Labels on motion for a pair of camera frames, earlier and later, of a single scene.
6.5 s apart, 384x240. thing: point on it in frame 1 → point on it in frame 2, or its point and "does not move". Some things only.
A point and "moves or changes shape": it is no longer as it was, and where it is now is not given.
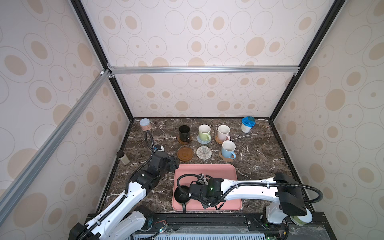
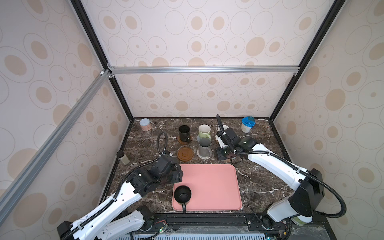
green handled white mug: x=204 y=132 does not move
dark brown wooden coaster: x=182 y=142 does not move
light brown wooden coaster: x=185 y=154 does not move
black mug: x=184 y=132 does not move
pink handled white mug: x=223 y=132 moves or changes shape
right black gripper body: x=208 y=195 → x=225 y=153
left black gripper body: x=171 y=164 → x=176 y=174
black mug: x=182 y=195 does not move
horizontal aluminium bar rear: x=274 y=70 does not move
